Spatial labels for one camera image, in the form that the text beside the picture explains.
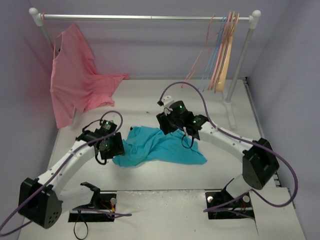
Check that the pink t-shirt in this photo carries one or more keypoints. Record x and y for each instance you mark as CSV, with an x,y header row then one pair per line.
x,y
76,84

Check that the pink wire hanger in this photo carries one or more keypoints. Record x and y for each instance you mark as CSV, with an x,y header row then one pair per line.
x,y
197,64

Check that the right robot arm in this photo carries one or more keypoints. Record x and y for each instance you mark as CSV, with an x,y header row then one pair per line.
x,y
258,165

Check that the blue hanger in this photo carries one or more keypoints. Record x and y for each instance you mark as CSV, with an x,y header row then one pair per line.
x,y
212,57

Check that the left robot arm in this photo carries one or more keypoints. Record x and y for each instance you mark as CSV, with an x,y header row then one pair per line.
x,y
42,200

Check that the white metal clothes rack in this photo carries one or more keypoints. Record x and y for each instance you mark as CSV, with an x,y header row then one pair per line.
x,y
252,20

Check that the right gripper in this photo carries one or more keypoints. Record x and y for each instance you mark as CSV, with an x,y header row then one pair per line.
x,y
162,123

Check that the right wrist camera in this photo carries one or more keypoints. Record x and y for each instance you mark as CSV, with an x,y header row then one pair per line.
x,y
166,101

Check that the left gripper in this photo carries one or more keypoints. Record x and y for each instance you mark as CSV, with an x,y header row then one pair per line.
x,y
116,144

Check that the pink thick hanger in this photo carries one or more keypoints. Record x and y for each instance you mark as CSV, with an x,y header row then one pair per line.
x,y
220,59

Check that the blue t-shirt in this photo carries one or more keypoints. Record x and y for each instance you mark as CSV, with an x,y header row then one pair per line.
x,y
145,144

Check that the tan wooden hanger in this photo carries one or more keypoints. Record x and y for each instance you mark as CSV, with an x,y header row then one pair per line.
x,y
220,83

